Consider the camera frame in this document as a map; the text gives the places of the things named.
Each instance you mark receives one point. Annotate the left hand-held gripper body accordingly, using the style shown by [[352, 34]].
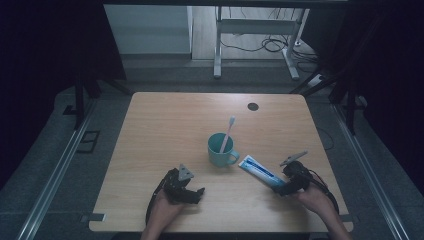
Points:
[[176, 185]]

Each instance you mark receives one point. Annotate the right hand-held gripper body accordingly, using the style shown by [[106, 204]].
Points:
[[296, 175]]

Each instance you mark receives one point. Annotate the white and blue toothpaste tube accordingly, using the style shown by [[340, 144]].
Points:
[[260, 170]]

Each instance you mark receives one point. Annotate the teal cup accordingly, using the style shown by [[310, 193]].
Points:
[[218, 156]]

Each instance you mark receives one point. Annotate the pink toothbrush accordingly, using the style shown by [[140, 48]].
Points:
[[227, 133]]

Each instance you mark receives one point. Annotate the person's left hand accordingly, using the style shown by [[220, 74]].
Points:
[[165, 208]]

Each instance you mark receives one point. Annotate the person's right hand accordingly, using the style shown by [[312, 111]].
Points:
[[313, 200]]

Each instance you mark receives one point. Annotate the dark round table grommet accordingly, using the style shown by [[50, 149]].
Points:
[[253, 106]]

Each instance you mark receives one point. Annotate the black metal stand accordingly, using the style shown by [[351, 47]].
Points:
[[350, 100], [79, 100]]

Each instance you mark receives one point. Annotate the white power strip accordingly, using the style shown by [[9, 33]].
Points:
[[315, 80]]

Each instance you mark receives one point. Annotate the metal floor rail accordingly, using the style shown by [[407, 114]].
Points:
[[370, 173], [53, 180]]

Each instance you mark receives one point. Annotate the white metal desk frame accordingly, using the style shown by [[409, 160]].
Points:
[[256, 26]]

